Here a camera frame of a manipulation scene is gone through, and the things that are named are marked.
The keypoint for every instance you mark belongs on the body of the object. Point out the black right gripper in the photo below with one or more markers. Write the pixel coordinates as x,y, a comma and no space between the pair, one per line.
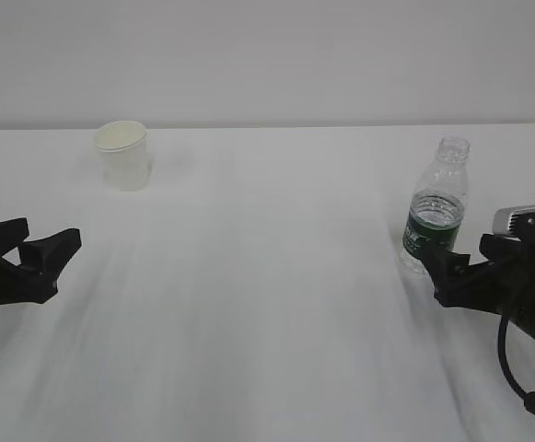
459,284

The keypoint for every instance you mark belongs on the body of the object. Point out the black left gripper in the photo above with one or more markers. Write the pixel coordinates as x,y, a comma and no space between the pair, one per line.
35,279

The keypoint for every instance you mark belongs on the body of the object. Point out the clear green-label water bottle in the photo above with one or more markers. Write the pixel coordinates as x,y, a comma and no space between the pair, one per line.
438,203

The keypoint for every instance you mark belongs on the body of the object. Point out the white paper cup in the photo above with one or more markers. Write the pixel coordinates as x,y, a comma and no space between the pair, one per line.
122,147

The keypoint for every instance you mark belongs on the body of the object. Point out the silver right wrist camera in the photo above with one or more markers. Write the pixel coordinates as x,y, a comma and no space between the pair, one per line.
506,220

